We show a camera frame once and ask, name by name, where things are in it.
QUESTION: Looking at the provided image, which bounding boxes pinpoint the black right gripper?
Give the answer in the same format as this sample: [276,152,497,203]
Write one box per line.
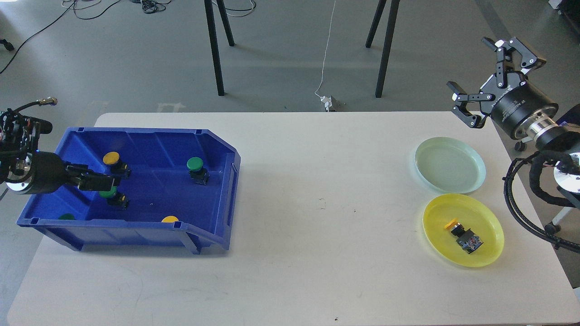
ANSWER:
[447,37,559,140]

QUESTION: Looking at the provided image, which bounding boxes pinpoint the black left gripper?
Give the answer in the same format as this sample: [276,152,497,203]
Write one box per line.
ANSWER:
[9,151,116,195]

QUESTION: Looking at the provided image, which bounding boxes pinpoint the green button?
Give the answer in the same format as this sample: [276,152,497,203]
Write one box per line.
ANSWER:
[99,186,129,209]
[186,156,209,186]

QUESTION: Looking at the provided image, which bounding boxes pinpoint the yellow button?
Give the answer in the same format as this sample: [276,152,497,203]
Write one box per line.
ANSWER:
[444,219,484,254]
[102,151,131,179]

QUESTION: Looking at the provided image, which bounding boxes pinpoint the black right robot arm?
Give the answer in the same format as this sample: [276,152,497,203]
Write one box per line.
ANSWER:
[447,37,580,253]

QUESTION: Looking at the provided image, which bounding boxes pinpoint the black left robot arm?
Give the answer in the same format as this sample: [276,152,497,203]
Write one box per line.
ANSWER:
[0,97,121,195]

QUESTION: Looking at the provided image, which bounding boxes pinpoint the green button left corner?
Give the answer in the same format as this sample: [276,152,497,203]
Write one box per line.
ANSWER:
[58,213,75,221]

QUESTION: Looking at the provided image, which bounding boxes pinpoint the light green plate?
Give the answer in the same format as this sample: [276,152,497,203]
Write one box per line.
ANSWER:
[413,137,487,194]

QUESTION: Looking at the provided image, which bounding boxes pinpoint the yellow button front edge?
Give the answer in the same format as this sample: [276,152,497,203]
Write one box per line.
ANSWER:
[161,216,179,223]

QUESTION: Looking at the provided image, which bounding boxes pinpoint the yellow plate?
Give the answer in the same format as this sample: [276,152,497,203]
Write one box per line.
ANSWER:
[422,194,505,268]

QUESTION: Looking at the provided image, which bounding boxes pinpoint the blue plastic bin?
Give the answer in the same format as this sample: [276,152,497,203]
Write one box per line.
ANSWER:
[16,127,241,254]

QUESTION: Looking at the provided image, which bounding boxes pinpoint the white wheeled chair base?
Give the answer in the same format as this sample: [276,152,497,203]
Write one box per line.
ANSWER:
[514,137,574,235]

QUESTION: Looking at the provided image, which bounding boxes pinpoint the black right stand legs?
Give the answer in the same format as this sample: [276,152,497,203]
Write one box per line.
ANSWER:
[365,0,400,98]

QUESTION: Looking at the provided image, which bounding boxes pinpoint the black stand legs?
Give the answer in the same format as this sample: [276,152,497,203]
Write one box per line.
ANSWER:
[365,0,400,98]
[203,0,235,96]

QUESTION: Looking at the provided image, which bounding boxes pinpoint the black left stand legs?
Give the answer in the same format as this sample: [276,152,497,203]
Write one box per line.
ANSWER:
[203,0,235,96]

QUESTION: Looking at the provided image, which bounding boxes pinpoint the white cable with plug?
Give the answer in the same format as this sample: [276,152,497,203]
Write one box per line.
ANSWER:
[314,0,346,112]

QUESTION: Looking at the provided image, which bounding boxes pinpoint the black floor cables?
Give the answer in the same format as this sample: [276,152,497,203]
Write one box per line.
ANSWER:
[0,0,257,75]

